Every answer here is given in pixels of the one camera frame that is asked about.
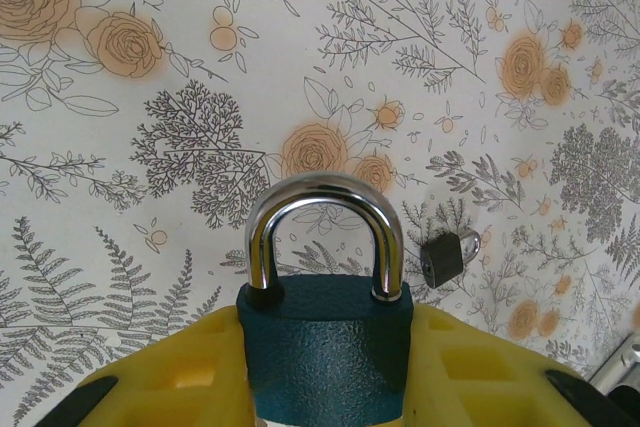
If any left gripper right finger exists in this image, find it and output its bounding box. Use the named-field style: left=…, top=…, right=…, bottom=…
left=398, top=303, right=640, bottom=427

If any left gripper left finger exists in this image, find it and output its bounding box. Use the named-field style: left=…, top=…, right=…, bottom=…
left=42, top=305, right=259, bottom=427

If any black padlock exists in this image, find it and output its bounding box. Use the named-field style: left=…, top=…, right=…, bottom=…
left=419, top=226, right=483, bottom=291

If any blue padlock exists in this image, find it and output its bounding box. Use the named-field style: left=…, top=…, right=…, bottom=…
left=235, top=171, right=416, bottom=427

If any silver metal clamp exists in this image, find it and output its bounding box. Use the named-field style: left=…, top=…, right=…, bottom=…
left=586, top=330, right=640, bottom=399

